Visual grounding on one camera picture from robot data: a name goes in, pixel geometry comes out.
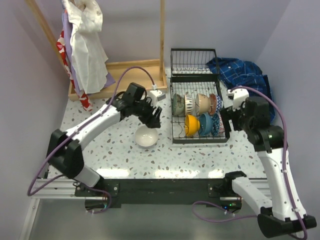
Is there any black wire dish rack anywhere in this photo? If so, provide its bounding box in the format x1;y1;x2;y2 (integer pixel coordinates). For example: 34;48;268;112
170;48;230;144

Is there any white hanging shirt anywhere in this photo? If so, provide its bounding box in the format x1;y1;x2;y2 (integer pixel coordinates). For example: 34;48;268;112
62;0;108;94

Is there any red white floral garment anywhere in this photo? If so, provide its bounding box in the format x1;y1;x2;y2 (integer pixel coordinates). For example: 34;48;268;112
56;30;93;112

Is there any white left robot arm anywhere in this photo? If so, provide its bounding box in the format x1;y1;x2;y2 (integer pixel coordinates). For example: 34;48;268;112
47;82;166;196

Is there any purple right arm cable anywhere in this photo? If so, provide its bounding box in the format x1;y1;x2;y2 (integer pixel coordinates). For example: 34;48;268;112
191;85;308;240

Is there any yellow rimmed bowl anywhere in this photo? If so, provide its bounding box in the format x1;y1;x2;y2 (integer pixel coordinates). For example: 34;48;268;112
184;114;200;137

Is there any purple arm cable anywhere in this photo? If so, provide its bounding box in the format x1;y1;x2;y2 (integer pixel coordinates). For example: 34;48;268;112
26;66;157;214
191;85;308;240

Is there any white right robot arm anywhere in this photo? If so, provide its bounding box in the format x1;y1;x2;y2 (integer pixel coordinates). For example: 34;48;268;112
218;96;317;238

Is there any light green bowl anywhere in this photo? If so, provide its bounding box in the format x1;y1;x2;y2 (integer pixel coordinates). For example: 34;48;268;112
172;93;185;116

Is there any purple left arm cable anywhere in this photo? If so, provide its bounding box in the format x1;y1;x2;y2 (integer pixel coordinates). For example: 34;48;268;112
26;66;157;214

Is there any lavender hanging garment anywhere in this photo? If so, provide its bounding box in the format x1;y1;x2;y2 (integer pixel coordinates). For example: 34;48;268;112
67;8;116;95

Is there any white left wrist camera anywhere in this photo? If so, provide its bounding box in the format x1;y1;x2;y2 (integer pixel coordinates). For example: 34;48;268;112
148;89;166;105

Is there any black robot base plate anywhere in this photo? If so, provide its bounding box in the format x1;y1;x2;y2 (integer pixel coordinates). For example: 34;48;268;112
73;177;253;209

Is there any blue plaid shirt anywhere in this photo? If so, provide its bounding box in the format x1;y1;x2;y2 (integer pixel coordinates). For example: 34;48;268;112
205;56;277;124

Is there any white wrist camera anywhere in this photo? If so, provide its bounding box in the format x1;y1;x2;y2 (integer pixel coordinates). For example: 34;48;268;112
227;88;249;112
148;89;166;105

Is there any teal blue bowl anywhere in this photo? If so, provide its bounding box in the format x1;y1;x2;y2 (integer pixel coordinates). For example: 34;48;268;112
198;112;214;137

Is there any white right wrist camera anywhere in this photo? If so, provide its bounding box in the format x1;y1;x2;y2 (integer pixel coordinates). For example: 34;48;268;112
227;88;249;112

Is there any white black striped bowl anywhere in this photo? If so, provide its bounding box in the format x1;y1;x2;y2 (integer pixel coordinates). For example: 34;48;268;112
184;94;195;115

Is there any red blue patterned bowl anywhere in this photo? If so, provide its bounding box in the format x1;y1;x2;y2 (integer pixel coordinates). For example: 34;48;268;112
208;93;224;115

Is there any blue triangle patterned bowl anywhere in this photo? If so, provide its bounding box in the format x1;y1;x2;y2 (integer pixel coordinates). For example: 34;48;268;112
211;113;225;137

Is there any cream beige bowl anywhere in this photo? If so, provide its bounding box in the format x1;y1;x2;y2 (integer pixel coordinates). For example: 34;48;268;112
195;93;211;115

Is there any plain white bowl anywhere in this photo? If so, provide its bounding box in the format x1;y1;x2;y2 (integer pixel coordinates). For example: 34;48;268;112
135;125;159;148

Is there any aluminium rail frame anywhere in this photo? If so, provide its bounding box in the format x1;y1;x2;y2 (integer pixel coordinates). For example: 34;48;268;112
18;129;306;240

